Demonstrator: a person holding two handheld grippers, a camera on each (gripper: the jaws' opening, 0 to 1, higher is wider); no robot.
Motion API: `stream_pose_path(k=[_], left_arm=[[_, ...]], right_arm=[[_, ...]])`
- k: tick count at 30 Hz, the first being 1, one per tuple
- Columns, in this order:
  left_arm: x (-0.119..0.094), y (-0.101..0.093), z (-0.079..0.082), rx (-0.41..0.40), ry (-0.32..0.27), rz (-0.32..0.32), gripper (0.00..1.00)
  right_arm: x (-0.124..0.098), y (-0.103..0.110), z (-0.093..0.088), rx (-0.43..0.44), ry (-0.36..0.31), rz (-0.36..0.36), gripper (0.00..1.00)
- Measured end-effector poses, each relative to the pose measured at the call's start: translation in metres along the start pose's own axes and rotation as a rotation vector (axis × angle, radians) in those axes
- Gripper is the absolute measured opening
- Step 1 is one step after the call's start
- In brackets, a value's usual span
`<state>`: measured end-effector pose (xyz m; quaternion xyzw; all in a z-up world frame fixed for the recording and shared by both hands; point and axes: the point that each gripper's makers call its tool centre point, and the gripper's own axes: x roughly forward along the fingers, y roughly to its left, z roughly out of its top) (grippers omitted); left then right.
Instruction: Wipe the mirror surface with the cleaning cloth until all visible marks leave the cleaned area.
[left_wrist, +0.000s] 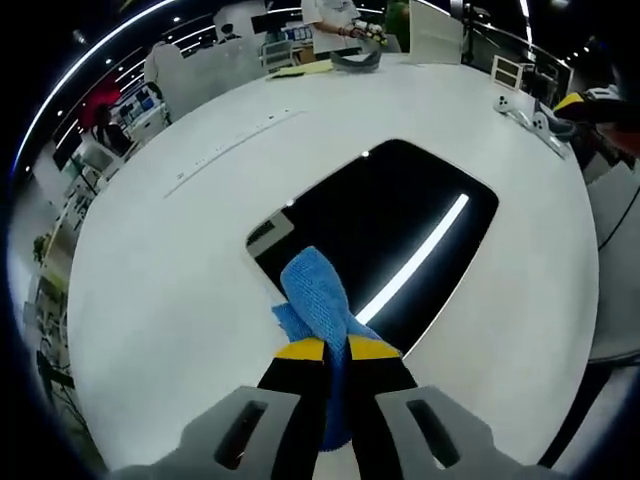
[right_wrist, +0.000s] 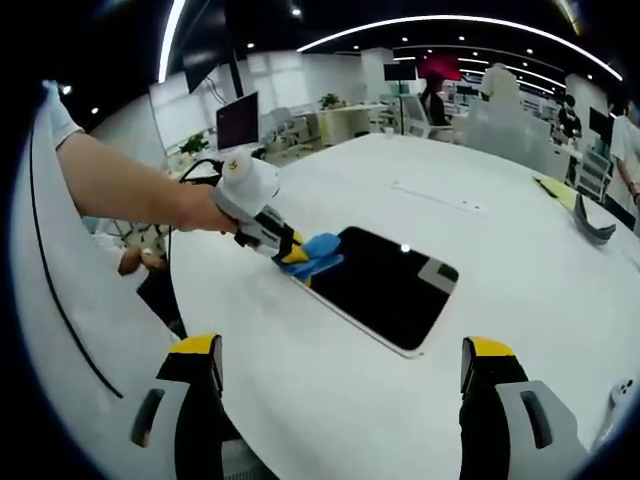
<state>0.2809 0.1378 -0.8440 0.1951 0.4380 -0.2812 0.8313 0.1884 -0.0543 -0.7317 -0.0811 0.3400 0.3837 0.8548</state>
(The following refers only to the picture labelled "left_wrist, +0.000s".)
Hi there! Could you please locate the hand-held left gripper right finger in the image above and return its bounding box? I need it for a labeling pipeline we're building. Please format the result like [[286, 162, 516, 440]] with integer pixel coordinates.
[[347, 335, 554, 480]]

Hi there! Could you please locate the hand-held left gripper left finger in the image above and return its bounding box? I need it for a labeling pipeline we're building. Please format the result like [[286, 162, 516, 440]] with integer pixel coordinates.
[[112, 337, 331, 480]]

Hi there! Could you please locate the blue cleaning cloth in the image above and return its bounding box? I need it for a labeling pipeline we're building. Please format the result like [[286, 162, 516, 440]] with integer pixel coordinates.
[[271, 245, 402, 452]]

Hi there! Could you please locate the black tablet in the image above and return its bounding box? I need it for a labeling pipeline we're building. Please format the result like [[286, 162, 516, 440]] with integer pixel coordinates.
[[243, 138, 501, 358]]

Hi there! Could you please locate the grey curved headband part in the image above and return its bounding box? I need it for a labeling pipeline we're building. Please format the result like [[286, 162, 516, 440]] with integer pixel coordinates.
[[531, 99, 577, 139]]

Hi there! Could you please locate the white framed box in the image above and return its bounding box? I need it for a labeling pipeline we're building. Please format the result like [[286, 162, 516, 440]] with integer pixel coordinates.
[[491, 54, 527, 92]]

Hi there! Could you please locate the white board panel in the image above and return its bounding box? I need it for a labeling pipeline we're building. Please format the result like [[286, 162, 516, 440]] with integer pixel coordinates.
[[408, 0, 464, 66]]

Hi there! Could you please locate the grey curved plastic part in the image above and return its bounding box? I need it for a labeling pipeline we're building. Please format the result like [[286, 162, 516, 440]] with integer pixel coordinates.
[[330, 49, 383, 76]]

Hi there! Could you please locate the green potted plant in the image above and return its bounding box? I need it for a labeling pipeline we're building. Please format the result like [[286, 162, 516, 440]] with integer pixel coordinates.
[[31, 231, 52, 264]]

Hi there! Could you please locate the yellow paper folder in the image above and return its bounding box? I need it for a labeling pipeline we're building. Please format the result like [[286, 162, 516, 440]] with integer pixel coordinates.
[[266, 60, 334, 81]]

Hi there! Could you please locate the frosted partition panel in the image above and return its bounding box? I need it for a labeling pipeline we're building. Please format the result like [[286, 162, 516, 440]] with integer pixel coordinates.
[[169, 36, 267, 122]]

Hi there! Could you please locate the red display screen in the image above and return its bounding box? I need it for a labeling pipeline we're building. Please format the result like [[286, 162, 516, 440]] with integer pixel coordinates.
[[81, 74, 124, 127]]

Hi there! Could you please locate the curved ceiling light strip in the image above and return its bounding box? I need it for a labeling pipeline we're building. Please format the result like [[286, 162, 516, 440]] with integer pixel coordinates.
[[9, 0, 167, 167]]

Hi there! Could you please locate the black cable on shirt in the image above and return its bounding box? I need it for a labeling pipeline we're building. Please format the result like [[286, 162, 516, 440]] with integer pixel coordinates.
[[596, 184, 640, 249]]

